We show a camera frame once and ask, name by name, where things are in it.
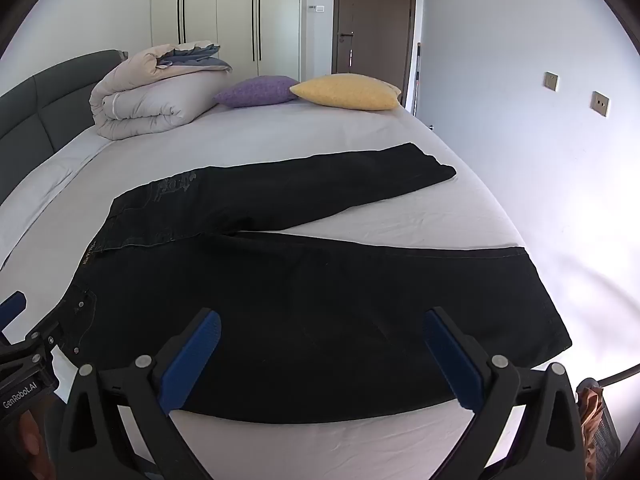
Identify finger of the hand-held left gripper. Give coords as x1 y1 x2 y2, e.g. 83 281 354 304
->
0 291 27 335
26 319 65 358

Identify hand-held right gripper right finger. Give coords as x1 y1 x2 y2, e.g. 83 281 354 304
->
423 306 587 480

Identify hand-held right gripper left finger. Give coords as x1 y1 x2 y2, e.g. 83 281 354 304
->
57 307 223 480

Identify black pants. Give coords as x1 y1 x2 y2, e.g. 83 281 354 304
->
54 142 573 426

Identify person's left hand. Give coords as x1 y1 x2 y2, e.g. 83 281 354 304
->
17 407 53 463

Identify brown crumpled cloth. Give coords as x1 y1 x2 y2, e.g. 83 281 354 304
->
575 378 623 468

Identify grey padded headboard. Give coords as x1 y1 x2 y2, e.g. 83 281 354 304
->
0 50 130 198

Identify folded beige duvet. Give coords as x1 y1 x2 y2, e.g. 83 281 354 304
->
89 40 234 141

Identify bed with white sheet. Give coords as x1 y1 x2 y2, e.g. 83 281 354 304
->
0 92 527 480

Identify purple pillow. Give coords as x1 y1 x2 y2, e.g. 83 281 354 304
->
212 75 301 109

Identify thin stick beside door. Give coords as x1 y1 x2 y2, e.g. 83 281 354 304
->
413 42 422 116

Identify yellow pillow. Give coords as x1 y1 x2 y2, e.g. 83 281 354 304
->
289 73 402 112

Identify brown door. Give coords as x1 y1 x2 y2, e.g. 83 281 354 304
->
331 0 419 95

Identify white wardrobe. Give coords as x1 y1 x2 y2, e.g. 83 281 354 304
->
150 0 304 82

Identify dark curved cable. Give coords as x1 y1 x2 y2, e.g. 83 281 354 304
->
597 362 640 388

